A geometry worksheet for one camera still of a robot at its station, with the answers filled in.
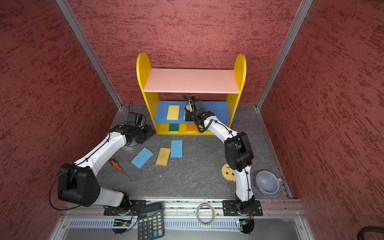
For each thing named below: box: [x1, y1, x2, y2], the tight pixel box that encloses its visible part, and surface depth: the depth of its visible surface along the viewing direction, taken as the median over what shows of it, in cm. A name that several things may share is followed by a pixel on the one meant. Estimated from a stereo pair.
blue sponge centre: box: [170, 140, 183, 158], surface depth 97 cm
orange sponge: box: [186, 124, 197, 133], surface depth 108 cm
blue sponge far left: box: [131, 147, 154, 169], surface depth 94 cm
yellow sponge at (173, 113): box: [166, 105, 180, 120], surface depth 99 cm
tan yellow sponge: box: [155, 147, 171, 167], surface depth 92 cm
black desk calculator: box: [137, 202, 165, 240], surface depth 70 cm
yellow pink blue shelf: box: [136, 53, 247, 135], surface depth 82 cm
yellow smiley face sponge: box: [221, 163, 236, 182], surface depth 85 cm
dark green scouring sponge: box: [169, 123, 179, 133], surface depth 106 cm
